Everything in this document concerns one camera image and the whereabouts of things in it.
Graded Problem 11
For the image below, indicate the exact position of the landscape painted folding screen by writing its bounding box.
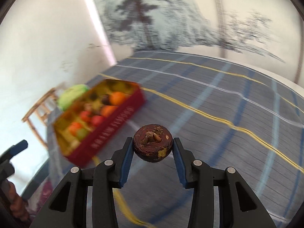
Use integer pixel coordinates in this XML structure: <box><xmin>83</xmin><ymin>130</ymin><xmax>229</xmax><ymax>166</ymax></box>
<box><xmin>94</xmin><ymin>0</ymin><xmax>303</xmax><ymax>86</ymax></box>

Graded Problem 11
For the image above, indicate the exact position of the green tissue pack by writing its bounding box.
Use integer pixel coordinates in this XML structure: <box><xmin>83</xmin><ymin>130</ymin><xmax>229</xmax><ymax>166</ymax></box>
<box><xmin>57</xmin><ymin>84</ymin><xmax>90</xmax><ymax>111</ymax></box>

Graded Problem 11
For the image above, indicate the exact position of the orange kumquat in box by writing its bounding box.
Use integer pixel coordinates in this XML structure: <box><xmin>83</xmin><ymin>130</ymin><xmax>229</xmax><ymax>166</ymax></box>
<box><xmin>109</xmin><ymin>92</ymin><xmax>127</xmax><ymax>106</ymax></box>

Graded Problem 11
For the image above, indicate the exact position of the dark brown mangosteen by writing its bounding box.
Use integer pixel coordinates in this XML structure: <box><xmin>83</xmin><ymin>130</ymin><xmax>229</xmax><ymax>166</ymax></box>
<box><xmin>133</xmin><ymin>124</ymin><xmax>173</xmax><ymax>163</ymax></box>

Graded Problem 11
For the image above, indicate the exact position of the grey plaid tablecloth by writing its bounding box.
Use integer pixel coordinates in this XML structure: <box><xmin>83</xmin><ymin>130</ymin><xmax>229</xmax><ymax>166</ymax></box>
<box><xmin>78</xmin><ymin>51</ymin><xmax>303</xmax><ymax>227</ymax></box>

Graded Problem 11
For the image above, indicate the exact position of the red tomato in box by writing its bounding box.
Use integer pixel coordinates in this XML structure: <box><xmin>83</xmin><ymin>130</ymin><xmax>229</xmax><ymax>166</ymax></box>
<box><xmin>79</xmin><ymin>111</ymin><xmax>92</xmax><ymax>123</ymax></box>

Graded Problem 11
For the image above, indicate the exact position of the red gold tin box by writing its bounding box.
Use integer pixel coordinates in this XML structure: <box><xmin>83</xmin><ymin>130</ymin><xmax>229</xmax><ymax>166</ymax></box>
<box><xmin>53</xmin><ymin>79</ymin><xmax>145</xmax><ymax>167</ymax></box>

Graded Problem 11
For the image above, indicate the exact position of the orange tangerine in box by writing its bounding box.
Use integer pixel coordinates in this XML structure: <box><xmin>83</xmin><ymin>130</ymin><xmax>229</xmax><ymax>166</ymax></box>
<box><xmin>68</xmin><ymin>121</ymin><xmax>82</xmax><ymax>136</ymax></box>

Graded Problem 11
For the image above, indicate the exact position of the person's left hand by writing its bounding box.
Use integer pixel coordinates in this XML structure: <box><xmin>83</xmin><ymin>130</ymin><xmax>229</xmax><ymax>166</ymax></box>
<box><xmin>8</xmin><ymin>182</ymin><xmax>29</xmax><ymax>221</ymax></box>

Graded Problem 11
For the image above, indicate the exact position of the green mango in box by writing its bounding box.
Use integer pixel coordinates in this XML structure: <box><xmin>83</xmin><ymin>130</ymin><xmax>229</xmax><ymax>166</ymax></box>
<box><xmin>76</xmin><ymin>128</ymin><xmax>90</xmax><ymax>141</ymax></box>

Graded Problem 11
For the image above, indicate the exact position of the maroon right sleeve forearm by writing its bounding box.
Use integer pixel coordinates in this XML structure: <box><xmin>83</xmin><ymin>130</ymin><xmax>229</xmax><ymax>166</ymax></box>
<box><xmin>26</xmin><ymin>180</ymin><xmax>53</xmax><ymax>221</ymax></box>

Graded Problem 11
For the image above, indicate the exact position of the wooden chair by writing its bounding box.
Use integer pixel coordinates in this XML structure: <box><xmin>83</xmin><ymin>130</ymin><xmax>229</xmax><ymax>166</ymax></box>
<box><xmin>21</xmin><ymin>84</ymin><xmax>64</xmax><ymax>150</ymax></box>

